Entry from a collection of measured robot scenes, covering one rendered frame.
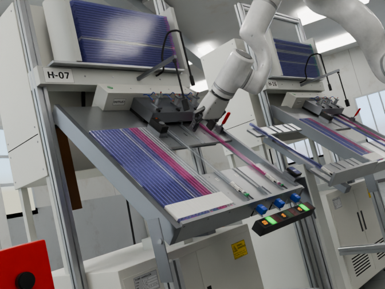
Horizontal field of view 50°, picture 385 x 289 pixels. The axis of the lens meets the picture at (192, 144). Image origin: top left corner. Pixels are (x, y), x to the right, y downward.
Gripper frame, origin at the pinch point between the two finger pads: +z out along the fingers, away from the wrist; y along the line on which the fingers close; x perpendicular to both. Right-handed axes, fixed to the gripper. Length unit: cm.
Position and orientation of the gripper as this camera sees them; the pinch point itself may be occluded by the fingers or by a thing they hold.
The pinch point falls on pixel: (201, 127)
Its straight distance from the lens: 154.2
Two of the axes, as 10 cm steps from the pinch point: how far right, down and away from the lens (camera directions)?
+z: -4.4, 7.5, 5.0
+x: 5.8, 6.6, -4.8
